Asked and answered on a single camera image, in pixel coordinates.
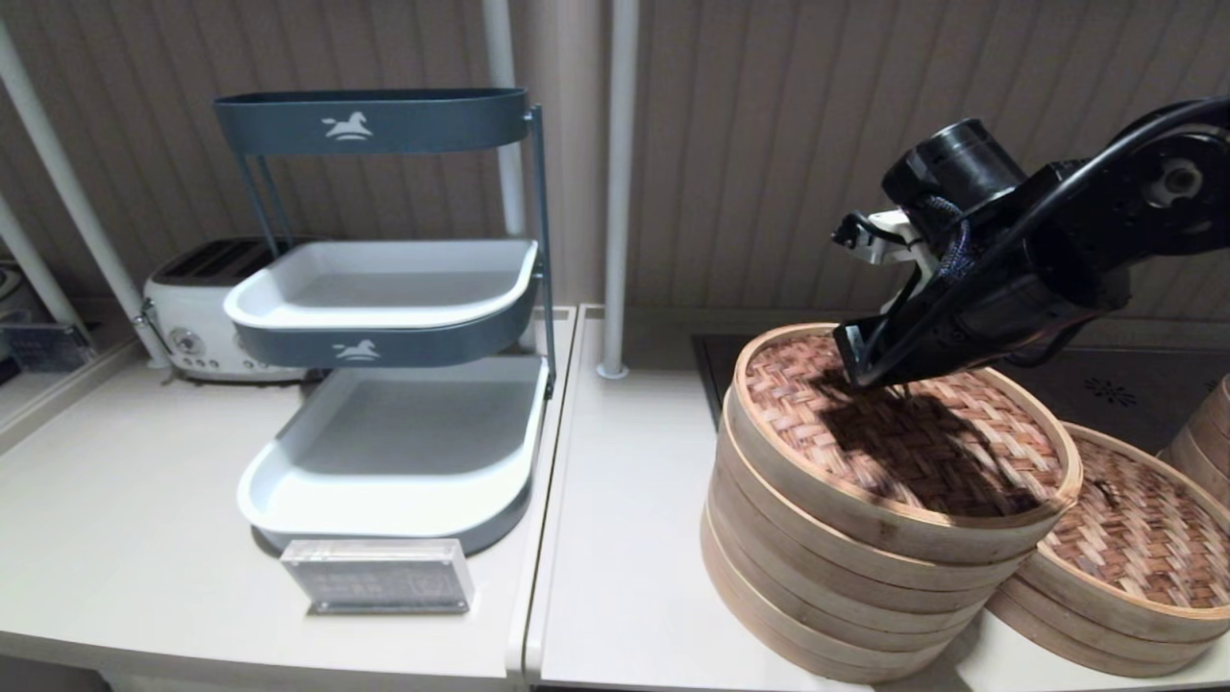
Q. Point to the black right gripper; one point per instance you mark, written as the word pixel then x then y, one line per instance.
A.
pixel 999 308

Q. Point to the woven bamboo steamer lid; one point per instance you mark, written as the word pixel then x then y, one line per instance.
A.
pixel 798 404

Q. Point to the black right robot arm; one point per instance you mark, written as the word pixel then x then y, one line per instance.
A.
pixel 1182 192

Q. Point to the bamboo steamer stack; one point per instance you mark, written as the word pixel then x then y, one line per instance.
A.
pixel 1206 442

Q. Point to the short bamboo steamer with lid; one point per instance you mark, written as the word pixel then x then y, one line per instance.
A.
pixel 1153 538

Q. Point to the bamboo steamer basket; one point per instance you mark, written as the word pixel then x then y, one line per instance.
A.
pixel 1105 654
pixel 846 663
pixel 846 575
pixel 846 620

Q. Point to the black induction cooktop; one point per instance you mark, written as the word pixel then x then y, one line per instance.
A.
pixel 1153 394

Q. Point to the white upright support pole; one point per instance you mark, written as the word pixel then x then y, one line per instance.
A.
pixel 620 192
pixel 500 48

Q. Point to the teal and white rack tray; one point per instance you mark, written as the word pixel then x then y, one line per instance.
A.
pixel 384 288
pixel 432 125

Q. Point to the grey square plastic tray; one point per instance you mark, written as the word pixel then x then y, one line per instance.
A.
pixel 404 432

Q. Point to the clear acrylic warning sign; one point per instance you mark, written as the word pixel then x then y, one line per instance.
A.
pixel 375 581

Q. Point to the white retro toaster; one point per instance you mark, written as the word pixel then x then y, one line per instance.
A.
pixel 192 317

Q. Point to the white slanted support pole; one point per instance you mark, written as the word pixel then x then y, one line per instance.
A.
pixel 67 183
pixel 29 259

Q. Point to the small dark acrylic sign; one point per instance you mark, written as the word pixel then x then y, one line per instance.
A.
pixel 48 348

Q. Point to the teal metal rack frame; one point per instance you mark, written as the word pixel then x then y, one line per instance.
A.
pixel 540 211

